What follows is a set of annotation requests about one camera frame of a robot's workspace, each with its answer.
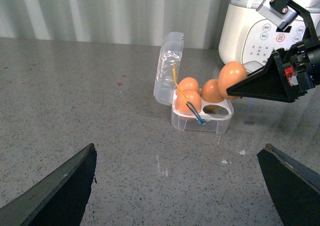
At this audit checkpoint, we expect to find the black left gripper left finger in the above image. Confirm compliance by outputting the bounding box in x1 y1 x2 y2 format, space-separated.
0 143 97 226

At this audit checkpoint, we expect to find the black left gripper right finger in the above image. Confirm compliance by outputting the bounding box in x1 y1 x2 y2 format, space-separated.
257 143 320 226

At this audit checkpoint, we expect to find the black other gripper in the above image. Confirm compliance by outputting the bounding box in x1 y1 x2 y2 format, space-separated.
226 38 320 103

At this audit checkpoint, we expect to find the brown egg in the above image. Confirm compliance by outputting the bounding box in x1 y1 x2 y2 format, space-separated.
200 79 225 103
218 61 248 100
175 77 200 97
174 93 202 115

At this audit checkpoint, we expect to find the clear plastic egg box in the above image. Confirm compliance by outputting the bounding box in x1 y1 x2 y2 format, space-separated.
153 32 234 134

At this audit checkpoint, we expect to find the white Joyoung blender appliance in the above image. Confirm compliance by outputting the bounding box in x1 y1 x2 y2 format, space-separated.
218 0 306 73

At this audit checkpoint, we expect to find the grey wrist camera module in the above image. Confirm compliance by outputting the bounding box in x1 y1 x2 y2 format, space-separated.
256 0 298 31

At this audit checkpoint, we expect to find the yellow blue string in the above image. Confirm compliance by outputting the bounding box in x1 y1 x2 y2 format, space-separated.
172 62 209 126

